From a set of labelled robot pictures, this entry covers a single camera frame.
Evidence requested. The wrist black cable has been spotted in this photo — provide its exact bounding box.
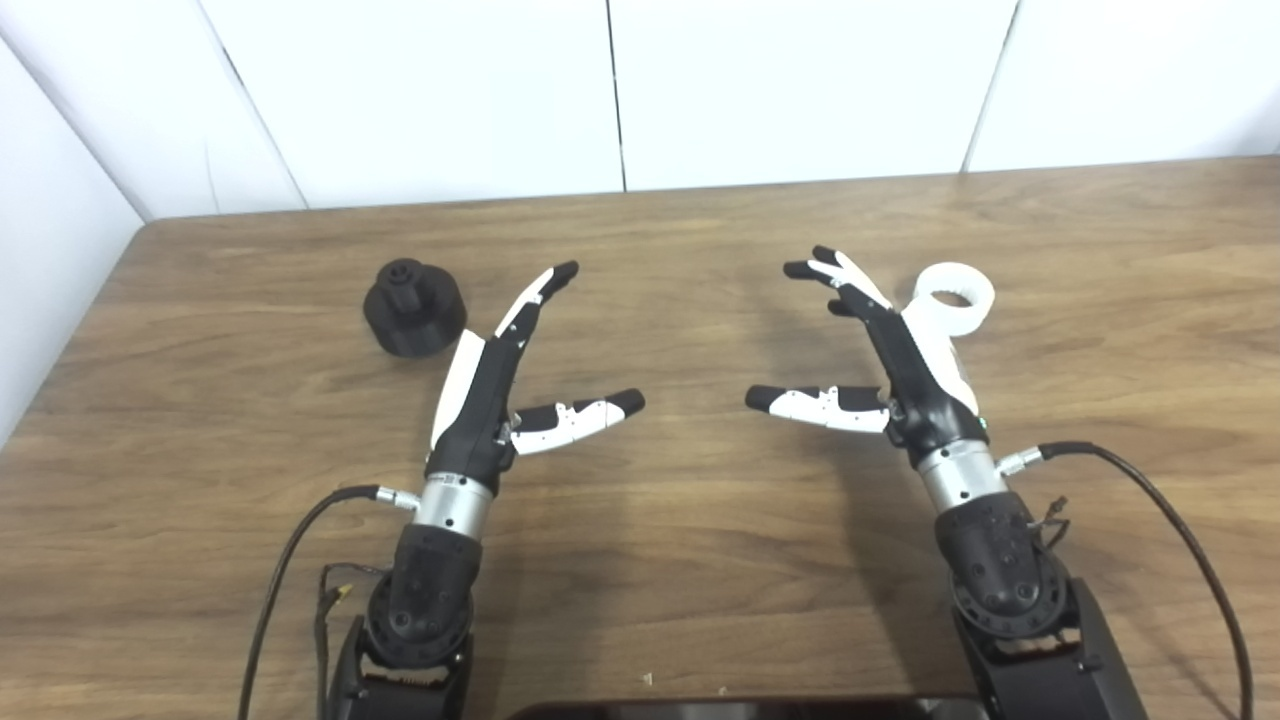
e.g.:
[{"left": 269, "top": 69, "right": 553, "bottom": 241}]
[
  {"left": 997, "top": 441, "right": 1255, "bottom": 720},
  {"left": 238, "top": 485, "right": 421, "bottom": 720}
]

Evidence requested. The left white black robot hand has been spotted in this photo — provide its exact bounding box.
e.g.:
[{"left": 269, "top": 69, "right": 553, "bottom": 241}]
[{"left": 425, "top": 260, "right": 647, "bottom": 493}]

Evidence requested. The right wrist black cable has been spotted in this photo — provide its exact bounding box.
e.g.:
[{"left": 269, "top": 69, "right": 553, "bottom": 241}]
[{"left": 997, "top": 441, "right": 1255, "bottom": 720}]

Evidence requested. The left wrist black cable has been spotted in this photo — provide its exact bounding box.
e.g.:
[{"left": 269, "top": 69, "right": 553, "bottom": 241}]
[{"left": 238, "top": 485, "right": 421, "bottom": 720}]

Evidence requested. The white toothed plastic ring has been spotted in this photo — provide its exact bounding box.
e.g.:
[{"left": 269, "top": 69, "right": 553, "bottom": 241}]
[{"left": 905, "top": 262, "right": 996, "bottom": 341}]

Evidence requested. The round black plastic part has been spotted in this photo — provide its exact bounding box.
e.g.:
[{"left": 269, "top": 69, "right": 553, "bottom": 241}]
[{"left": 362, "top": 258, "right": 468, "bottom": 359}]

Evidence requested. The left thin wire bundle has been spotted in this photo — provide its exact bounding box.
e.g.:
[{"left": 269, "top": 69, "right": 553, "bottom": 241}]
[{"left": 315, "top": 563, "right": 391, "bottom": 720}]

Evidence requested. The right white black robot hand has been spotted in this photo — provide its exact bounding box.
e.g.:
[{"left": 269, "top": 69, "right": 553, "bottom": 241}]
[{"left": 745, "top": 245, "right": 993, "bottom": 466}]

